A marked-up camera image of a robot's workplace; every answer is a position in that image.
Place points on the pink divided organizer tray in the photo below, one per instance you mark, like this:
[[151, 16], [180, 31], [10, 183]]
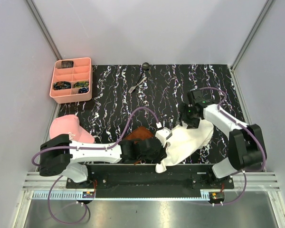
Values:
[[72, 80]]

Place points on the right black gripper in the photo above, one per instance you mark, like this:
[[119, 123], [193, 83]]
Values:
[[192, 124]]

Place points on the white cloth napkin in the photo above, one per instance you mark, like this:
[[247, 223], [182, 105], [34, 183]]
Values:
[[184, 142]]

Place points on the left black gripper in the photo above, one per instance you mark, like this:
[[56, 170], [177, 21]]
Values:
[[162, 155]]

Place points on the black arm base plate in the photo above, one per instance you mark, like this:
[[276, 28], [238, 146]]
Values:
[[128, 181]]

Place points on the pink baseball cap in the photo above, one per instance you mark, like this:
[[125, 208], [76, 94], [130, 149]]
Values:
[[70, 125]]

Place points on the black marble patterned mat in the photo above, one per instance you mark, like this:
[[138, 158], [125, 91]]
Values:
[[106, 114]]

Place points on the brown folded cloth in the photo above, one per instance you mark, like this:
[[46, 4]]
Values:
[[139, 135]]

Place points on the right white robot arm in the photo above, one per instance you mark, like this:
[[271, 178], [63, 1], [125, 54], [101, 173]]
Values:
[[246, 147]]

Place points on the black spoon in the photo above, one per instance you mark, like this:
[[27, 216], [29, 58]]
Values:
[[145, 67]]

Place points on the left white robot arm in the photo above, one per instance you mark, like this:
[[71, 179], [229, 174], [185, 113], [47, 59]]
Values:
[[64, 157]]

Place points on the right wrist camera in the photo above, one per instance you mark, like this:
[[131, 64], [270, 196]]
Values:
[[196, 97]]

